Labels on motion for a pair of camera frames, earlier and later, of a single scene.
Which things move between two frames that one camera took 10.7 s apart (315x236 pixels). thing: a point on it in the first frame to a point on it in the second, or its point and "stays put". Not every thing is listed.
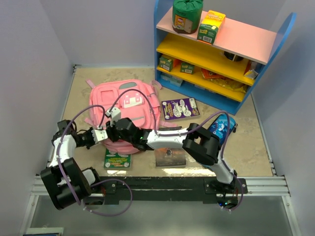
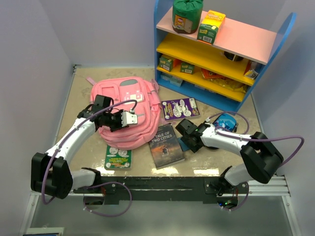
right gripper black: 110,131 to 193,149
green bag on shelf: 186,15 stays put
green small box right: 187,68 stays put
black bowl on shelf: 232,57 stays put
